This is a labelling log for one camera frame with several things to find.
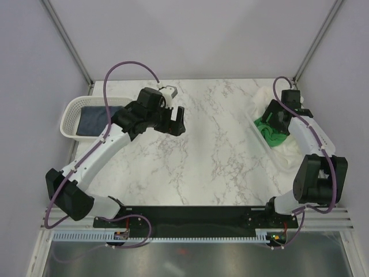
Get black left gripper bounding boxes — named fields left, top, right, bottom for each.
left=146, top=102, right=185, bottom=137

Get green towel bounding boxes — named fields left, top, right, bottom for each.
left=254, top=113, right=289, bottom=148

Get dark blue towel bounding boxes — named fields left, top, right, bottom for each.
left=76, top=106, right=108, bottom=137

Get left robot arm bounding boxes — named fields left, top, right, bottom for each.
left=46, top=85, right=186, bottom=227

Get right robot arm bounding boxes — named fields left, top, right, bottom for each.
left=261, top=89, right=348, bottom=227

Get white fluffy towel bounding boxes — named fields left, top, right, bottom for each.
left=246, top=87, right=302, bottom=173

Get white perforated basket right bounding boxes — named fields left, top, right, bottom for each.
left=244, top=111, right=337, bottom=174

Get white perforated basket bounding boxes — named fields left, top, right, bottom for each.
left=59, top=96, right=138, bottom=142
left=244, top=111, right=337, bottom=174

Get white perforated basket left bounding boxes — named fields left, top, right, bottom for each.
left=59, top=96, right=138, bottom=142

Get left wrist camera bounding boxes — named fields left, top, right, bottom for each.
left=159, top=85, right=178, bottom=101

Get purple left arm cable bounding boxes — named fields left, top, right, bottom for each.
left=42, top=61, right=162, bottom=249

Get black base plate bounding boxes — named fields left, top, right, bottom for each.
left=92, top=205, right=299, bottom=239

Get aluminium front rail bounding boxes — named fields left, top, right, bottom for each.
left=39, top=206, right=355, bottom=231

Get white slotted cable duct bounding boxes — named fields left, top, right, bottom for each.
left=52, top=230, right=288, bottom=244

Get right aluminium frame post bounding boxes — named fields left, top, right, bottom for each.
left=292, top=0, right=345, bottom=87

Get aluminium frame post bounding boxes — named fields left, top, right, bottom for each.
left=40, top=0, right=95, bottom=88
left=292, top=0, right=345, bottom=87

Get left aluminium frame post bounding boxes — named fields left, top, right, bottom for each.
left=40, top=0, right=95, bottom=88

